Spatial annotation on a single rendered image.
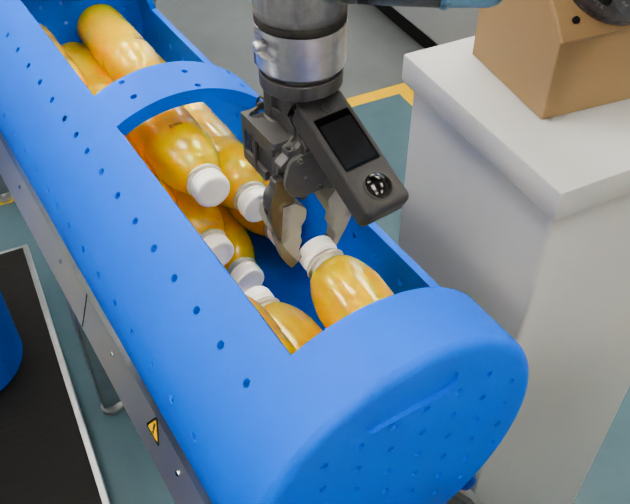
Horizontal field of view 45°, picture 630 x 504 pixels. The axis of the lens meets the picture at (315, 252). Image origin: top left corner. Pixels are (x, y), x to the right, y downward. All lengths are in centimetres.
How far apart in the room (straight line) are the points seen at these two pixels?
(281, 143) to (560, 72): 37
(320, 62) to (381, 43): 284
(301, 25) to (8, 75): 50
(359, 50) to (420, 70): 238
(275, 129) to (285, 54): 10
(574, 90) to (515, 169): 12
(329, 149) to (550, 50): 36
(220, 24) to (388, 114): 101
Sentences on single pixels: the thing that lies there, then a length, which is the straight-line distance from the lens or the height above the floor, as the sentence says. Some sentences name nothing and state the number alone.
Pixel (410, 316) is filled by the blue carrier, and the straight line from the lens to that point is 57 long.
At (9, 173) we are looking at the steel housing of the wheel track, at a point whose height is 87.
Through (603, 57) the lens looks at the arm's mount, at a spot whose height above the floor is 122.
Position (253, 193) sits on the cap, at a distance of 83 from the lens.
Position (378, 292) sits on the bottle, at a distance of 69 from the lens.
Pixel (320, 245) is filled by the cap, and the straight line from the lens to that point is 74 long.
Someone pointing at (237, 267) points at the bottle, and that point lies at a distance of 91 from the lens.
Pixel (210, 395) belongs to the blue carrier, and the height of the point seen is 117.
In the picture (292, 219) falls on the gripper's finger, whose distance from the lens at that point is 71.
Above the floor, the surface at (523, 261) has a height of 101.
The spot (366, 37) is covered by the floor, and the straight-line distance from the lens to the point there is 349.
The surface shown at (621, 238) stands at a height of 102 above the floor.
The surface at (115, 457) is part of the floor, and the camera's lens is 199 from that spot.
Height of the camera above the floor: 166
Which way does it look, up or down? 44 degrees down
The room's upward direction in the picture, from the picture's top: straight up
